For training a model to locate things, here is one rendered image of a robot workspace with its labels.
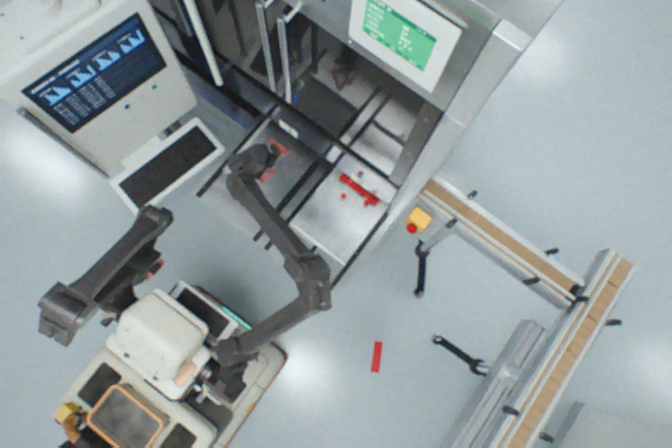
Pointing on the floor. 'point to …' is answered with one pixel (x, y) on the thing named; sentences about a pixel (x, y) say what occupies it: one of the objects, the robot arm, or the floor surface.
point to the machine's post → (461, 112)
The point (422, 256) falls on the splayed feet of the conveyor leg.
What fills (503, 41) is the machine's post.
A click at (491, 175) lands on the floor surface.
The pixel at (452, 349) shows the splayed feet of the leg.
